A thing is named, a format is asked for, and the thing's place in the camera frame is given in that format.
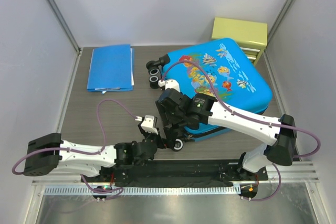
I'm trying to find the blue suitcase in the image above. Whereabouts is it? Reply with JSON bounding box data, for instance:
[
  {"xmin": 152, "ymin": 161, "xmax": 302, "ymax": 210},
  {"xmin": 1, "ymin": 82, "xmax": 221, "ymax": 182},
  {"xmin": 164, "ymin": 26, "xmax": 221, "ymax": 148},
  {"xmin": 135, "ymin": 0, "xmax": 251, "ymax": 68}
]
[{"xmin": 146, "ymin": 38, "xmax": 272, "ymax": 152}]

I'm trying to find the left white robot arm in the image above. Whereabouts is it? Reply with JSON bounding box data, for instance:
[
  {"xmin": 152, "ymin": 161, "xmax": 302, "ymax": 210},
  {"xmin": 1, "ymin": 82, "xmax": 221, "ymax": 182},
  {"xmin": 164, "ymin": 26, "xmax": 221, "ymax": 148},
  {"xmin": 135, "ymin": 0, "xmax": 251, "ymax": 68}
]
[{"xmin": 23, "ymin": 115, "xmax": 167, "ymax": 182}]

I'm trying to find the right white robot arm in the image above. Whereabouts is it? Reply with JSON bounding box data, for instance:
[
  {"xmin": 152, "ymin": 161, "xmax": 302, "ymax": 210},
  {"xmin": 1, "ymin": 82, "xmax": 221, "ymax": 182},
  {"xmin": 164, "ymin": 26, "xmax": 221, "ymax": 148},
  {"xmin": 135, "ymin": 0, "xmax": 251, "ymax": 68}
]
[{"xmin": 156, "ymin": 79, "xmax": 297, "ymax": 180}]

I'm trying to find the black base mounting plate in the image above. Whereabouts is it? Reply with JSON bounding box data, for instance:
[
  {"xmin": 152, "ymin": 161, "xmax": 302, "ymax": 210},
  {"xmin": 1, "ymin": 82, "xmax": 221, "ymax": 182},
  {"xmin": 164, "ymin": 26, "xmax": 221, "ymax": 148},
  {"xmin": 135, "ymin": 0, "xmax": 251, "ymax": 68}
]
[{"xmin": 85, "ymin": 159, "xmax": 268, "ymax": 188}]

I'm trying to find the blue file folder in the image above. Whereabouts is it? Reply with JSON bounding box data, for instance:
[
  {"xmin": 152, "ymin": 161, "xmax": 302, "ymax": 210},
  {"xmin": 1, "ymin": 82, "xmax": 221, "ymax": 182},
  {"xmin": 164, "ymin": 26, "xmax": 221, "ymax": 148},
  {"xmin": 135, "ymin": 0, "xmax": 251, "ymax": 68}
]
[{"xmin": 87, "ymin": 44, "xmax": 134, "ymax": 92}]

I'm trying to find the olive green drawer box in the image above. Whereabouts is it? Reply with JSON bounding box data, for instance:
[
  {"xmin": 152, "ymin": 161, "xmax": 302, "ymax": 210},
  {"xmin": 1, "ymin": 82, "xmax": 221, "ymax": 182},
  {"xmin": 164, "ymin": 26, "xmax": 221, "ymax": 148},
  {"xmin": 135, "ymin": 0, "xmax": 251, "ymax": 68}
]
[{"xmin": 211, "ymin": 17, "xmax": 268, "ymax": 65}]

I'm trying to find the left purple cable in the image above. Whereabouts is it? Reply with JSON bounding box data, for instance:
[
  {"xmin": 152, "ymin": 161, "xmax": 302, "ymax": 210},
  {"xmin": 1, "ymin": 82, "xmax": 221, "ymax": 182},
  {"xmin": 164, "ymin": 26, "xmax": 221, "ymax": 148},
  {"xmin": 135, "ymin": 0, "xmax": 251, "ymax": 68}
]
[{"xmin": 12, "ymin": 99, "xmax": 140, "ymax": 214}]

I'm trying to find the white slotted cable duct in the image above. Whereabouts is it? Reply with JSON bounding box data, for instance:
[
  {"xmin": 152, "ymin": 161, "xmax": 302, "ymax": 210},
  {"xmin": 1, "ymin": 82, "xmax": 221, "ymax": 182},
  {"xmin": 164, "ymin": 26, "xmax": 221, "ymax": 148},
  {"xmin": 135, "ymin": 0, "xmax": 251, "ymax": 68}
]
[{"xmin": 44, "ymin": 185, "xmax": 241, "ymax": 196}]

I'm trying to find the right aluminium frame post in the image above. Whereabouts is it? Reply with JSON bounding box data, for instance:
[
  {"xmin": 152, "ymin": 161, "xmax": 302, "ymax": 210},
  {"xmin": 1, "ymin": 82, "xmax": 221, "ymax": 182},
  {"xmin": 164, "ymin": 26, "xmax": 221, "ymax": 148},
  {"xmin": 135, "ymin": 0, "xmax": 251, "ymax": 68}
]
[{"xmin": 261, "ymin": 0, "xmax": 313, "ymax": 50}]

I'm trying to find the aluminium frame post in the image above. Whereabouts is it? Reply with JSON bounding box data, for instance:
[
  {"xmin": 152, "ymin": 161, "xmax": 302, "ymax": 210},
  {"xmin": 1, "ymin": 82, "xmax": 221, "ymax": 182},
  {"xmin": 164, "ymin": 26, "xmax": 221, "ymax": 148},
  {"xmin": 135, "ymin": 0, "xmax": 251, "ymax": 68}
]
[
  {"xmin": 261, "ymin": 0, "xmax": 313, "ymax": 50},
  {"xmin": 29, "ymin": 0, "xmax": 83, "ymax": 56}
]

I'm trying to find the left aluminium frame post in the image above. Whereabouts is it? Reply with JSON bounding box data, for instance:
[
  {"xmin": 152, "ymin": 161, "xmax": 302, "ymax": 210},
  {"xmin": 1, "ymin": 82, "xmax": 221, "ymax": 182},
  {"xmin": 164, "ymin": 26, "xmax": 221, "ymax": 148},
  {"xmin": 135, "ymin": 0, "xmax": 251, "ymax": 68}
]
[{"xmin": 29, "ymin": 0, "xmax": 83, "ymax": 56}]

